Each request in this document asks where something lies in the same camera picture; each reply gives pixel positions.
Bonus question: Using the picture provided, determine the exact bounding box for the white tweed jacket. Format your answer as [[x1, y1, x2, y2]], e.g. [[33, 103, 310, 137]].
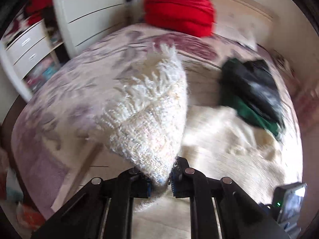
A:
[[96, 43, 290, 213]]

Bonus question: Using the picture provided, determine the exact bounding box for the white diamond pattern mat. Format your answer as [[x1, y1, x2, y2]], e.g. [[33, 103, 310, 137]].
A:
[[49, 52, 225, 239]]

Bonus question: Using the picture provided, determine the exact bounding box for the green striped garment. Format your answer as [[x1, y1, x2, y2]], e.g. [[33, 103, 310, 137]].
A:
[[218, 57, 285, 140]]

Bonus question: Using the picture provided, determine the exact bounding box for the purple floral bed blanket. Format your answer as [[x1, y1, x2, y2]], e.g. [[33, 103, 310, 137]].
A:
[[10, 22, 303, 220]]

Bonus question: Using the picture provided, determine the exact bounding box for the black leather jacket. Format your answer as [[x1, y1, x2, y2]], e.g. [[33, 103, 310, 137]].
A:
[[219, 59, 286, 130]]

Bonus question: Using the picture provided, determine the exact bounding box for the red quilt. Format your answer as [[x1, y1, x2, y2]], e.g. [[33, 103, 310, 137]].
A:
[[143, 0, 215, 37]]

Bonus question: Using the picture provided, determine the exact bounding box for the white drawer unit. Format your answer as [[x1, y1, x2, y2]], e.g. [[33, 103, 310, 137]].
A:
[[1, 20, 64, 102]]

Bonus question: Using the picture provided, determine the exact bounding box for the white sliding wardrobe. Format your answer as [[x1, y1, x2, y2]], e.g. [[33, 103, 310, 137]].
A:
[[52, 0, 125, 58]]

